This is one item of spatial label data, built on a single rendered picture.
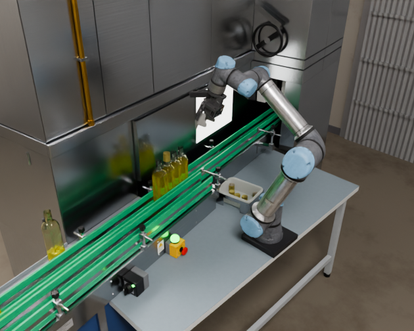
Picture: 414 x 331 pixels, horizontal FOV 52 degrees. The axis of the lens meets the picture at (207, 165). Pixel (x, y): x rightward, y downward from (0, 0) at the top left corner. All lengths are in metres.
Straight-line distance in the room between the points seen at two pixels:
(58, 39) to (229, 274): 1.23
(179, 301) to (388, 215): 2.42
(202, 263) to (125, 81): 0.92
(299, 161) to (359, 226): 2.08
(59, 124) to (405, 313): 2.38
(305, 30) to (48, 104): 1.62
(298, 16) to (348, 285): 1.79
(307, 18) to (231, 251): 1.44
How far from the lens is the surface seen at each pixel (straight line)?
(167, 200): 2.14
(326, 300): 3.04
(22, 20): 1.64
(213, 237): 2.22
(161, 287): 1.98
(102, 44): 1.87
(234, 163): 2.64
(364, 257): 3.42
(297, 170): 1.70
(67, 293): 1.75
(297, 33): 2.77
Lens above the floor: 2.18
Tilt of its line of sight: 31 degrees down
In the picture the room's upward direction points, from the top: 1 degrees clockwise
